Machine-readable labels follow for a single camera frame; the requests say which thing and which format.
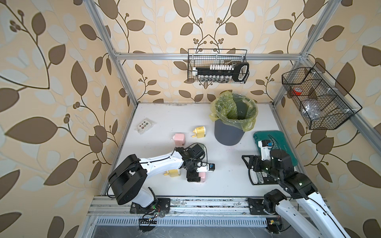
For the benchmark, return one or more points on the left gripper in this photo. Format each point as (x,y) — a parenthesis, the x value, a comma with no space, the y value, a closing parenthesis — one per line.
(194,177)

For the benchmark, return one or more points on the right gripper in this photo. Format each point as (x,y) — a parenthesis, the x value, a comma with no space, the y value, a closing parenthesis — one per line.
(252,157)

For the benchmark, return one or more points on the pink sharpener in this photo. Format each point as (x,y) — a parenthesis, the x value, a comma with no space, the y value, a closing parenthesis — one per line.
(202,176)
(179,139)

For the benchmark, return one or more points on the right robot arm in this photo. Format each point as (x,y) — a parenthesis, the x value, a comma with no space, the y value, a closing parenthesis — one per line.
(322,223)

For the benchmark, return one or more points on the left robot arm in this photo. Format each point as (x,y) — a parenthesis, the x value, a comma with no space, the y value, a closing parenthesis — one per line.
(126,181)

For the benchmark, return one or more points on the yellow sharpener near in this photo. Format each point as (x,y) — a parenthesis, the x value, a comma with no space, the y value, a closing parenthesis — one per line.
(172,173)

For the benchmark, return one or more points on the yellow sharpener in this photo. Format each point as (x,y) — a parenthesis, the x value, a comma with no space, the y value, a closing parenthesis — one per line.
(199,132)
(172,173)

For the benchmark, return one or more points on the yellow sharpener far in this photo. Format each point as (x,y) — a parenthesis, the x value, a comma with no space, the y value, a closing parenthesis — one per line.
(199,132)

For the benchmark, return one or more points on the green plastic tool case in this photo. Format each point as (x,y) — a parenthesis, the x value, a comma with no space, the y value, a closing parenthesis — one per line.
(279,141)

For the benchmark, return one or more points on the grey trash bin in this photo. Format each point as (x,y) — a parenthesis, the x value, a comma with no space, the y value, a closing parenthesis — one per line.
(227,135)

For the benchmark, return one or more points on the yellow-green bin liner bag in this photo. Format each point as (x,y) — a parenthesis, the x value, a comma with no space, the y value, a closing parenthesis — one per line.
(234,110)

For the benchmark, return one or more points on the white button box in bag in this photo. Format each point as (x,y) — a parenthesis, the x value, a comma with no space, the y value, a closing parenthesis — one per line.
(145,125)

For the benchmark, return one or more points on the clear plastic bag in basket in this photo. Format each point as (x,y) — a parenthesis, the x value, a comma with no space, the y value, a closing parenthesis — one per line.
(311,109)

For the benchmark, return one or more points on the red tape roll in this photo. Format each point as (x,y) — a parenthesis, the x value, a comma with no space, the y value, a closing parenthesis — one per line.
(297,91)

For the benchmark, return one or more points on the socket set in basket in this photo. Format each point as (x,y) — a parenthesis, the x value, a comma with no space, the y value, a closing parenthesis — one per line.
(223,73)

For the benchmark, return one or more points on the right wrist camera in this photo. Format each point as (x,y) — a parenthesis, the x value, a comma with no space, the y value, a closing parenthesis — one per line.
(265,147)

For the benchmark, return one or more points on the right wire basket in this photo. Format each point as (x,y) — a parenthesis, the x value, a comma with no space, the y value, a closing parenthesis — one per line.
(336,103)

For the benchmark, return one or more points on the wire basket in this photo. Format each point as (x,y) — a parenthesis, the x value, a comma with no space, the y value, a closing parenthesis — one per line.
(336,103)
(205,57)

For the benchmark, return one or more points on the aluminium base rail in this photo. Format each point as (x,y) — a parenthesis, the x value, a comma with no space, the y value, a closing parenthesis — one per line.
(182,206)

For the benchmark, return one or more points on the back wire basket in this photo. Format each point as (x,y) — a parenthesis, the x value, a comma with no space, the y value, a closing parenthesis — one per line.
(205,57)

